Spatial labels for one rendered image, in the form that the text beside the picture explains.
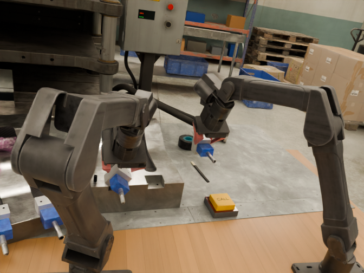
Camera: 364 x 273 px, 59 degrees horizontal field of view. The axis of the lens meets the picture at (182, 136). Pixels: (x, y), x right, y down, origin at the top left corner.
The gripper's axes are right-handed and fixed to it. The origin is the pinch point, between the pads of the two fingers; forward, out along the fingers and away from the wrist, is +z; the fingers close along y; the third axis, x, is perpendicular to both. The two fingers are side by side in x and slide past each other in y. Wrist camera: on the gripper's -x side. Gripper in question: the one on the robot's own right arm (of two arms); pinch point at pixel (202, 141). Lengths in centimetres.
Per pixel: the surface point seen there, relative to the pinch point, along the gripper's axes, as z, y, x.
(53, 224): -3, 45, 25
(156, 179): 2.1, 17.3, 11.8
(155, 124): 9.5, 11.7, -14.5
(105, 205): 4.2, 32.1, 18.0
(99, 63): 20, 28, -57
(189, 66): 209, -126, -277
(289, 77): 253, -347, -318
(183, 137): 22.2, -3.9, -17.5
